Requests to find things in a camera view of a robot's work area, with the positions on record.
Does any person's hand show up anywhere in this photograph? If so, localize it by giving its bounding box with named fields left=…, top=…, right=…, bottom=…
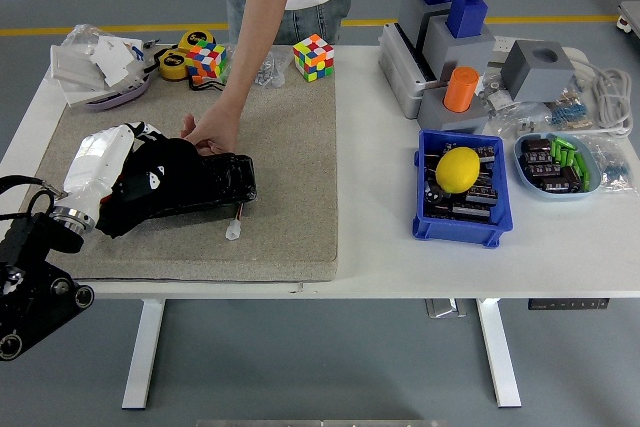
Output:
left=178, top=101, right=245, bottom=158

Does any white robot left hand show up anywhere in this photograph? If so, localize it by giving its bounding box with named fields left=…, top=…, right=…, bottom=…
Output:
left=57, top=120, right=169, bottom=221

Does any black rag with red tag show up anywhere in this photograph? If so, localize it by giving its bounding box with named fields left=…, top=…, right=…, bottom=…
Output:
left=94, top=134, right=207, bottom=240

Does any black desk control panel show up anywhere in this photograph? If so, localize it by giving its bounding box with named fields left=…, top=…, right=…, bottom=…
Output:
left=528, top=299, right=612, bottom=311

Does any colourful puzzle cube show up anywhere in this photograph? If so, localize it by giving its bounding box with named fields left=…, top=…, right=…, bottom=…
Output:
left=292, top=33, right=336, bottom=83
left=185, top=39, right=229, bottom=83

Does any purple tray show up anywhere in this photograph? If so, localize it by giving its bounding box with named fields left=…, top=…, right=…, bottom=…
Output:
left=67, top=71, right=152, bottom=111

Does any clear bag of screws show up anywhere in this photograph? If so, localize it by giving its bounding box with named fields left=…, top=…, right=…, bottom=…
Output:
left=249, top=45, right=294, bottom=89

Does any yellow tape measure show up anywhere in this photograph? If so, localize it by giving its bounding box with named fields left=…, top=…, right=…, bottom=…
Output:
left=178, top=29, right=217, bottom=56
left=158, top=49, right=190, bottom=81

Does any grey-brown mat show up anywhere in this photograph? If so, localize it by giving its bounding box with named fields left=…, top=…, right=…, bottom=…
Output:
left=29, top=44, right=341, bottom=283

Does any white flat box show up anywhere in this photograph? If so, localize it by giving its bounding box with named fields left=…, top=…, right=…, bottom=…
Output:
left=49, top=42, right=109, bottom=93

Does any white folded card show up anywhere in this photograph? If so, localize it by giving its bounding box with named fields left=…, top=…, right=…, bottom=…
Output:
left=91, top=35, right=146, bottom=88

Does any clear plastic bag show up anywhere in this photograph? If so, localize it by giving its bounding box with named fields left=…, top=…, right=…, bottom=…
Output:
left=60, top=23, right=126, bottom=49

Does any grey junction box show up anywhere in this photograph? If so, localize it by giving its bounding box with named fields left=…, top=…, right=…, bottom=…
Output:
left=378, top=22, right=441, bottom=121

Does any white table leg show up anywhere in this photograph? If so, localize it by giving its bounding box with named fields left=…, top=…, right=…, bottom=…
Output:
left=121, top=298, right=166, bottom=411
left=474, top=298, right=523, bottom=409

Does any low grey block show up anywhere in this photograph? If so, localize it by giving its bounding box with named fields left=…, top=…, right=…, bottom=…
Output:
left=417, top=88, right=491, bottom=135

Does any tall grey block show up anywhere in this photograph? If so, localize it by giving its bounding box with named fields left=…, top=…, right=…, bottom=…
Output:
left=398, top=0, right=454, bottom=48

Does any yellow lemon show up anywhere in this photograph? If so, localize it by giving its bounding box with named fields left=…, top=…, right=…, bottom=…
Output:
left=434, top=146, right=482, bottom=194

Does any orange cylinder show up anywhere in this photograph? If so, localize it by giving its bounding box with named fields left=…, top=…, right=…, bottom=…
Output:
left=443, top=65, right=481, bottom=113

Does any blue plastic bin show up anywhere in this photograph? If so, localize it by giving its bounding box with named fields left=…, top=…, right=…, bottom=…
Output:
left=411, top=129, right=515, bottom=249

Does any small clear parts bag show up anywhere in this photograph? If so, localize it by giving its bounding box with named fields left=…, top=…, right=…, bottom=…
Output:
left=477, top=74, right=516, bottom=111

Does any clear bag with white plug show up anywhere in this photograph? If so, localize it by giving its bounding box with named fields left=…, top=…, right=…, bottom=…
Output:
left=487, top=99, right=554, bottom=141

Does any light blue dish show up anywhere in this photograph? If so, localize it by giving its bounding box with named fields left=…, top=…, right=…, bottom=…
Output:
left=513, top=131, right=604, bottom=203

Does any grey block with round hole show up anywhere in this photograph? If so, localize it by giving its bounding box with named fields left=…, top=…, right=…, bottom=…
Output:
left=500, top=39, right=576, bottom=103

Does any bag of blue resistors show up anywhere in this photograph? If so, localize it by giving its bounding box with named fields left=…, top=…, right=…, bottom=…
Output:
left=548, top=95, right=597, bottom=131
left=583, top=136, right=639, bottom=196

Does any black strap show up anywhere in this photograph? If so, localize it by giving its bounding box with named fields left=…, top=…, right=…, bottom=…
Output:
left=188, top=75, right=225, bottom=94

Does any white connector with wires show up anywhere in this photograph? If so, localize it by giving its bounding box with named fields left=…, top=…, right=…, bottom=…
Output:
left=225, top=201, right=246, bottom=242

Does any metal bracket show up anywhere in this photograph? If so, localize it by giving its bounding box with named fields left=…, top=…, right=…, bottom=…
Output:
left=425, top=299, right=467, bottom=319

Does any white power cable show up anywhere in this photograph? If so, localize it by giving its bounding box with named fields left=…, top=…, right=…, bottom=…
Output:
left=569, top=59, right=635, bottom=137

